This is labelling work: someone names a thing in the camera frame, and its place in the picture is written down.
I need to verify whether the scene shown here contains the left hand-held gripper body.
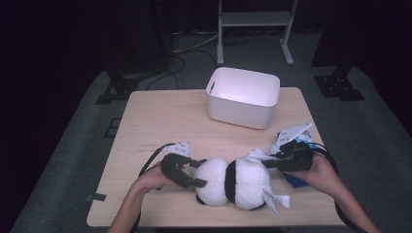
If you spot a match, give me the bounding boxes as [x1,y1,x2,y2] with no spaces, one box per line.
[160,141,196,190]

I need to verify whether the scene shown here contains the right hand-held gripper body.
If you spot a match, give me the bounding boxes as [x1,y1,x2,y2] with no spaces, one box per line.
[270,121,315,173]

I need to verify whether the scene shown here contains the white wet wipe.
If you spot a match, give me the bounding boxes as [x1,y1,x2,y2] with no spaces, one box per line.
[246,148,276,163]

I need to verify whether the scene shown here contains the blue wet wipes pack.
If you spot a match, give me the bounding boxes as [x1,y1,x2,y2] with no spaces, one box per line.
[275,129,318,189]

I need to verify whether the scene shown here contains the panda plush toy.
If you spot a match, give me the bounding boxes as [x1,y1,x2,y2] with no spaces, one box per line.
[193,155,291,216]

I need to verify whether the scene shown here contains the white plastic bin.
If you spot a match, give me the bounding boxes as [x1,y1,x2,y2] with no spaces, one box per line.
[205,66,281,131]

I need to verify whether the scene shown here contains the person's left hand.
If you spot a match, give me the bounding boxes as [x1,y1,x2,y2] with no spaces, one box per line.
[132,161,180,192]

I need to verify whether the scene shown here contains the person's right hand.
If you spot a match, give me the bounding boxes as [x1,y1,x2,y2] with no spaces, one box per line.
[286,154,338,192]

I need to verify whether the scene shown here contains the black floor tape rectangle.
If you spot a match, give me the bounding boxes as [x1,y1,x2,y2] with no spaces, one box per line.
[104,117,122,139]

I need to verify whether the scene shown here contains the black tape strip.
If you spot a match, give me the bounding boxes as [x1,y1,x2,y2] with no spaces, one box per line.
[86,192,107,202]

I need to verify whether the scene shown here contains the white metal stand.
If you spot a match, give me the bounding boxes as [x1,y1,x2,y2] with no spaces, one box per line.
[216,0,299,66]

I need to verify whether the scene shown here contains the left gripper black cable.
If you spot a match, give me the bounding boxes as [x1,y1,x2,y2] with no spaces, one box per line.
[130,142,177,233]

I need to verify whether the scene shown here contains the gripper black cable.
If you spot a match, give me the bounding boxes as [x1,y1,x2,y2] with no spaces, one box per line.
[130,142,177,233]
[310,141,368,233]

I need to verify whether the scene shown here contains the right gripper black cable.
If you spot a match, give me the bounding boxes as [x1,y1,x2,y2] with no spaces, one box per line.
[310,141,368,233]

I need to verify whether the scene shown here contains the black floor cable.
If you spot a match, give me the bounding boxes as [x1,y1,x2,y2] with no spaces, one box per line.
[145,48,219,91]

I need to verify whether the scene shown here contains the grey floor cable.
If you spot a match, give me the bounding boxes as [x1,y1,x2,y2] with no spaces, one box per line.
[171,30,220,54]

